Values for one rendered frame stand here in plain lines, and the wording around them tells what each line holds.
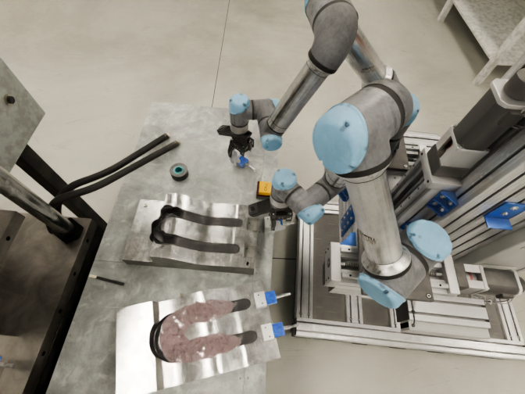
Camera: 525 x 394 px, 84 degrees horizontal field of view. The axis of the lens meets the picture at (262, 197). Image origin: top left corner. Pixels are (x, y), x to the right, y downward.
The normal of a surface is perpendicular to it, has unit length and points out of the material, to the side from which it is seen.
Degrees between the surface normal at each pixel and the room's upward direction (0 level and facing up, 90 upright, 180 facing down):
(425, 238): 8
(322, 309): 0
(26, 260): 0
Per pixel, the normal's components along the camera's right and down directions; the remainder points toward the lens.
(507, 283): 0.05, -0.49
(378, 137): 0.54, 0.22
